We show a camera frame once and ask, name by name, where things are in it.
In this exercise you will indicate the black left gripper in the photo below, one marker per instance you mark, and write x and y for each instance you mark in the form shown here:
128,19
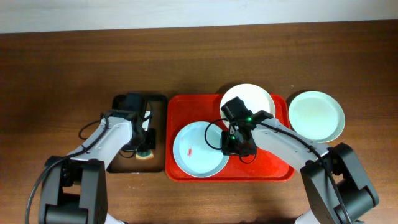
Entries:
147,144

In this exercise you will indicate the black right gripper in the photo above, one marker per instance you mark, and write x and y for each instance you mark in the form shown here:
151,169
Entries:
237,148

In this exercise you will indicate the green yellow sponge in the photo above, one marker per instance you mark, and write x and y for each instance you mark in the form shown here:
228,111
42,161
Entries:
145,155

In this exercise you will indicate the light blue plate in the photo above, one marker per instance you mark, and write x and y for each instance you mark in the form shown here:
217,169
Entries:
196,150

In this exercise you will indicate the mint green plate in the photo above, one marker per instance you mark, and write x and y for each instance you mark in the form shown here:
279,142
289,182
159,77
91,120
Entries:
316,116

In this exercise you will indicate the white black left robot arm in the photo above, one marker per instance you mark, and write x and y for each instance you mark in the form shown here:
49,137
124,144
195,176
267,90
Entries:
73,187

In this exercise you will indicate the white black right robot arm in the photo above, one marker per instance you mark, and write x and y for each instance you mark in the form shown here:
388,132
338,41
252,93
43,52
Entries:
337,186

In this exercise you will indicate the black plastic tray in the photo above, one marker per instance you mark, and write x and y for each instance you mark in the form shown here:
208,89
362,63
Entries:
158,155

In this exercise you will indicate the red plastic tray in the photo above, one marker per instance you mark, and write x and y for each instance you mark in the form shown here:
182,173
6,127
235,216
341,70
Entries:
185,109

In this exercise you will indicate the cream white plate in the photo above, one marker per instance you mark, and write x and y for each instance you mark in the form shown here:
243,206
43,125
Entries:
254,98

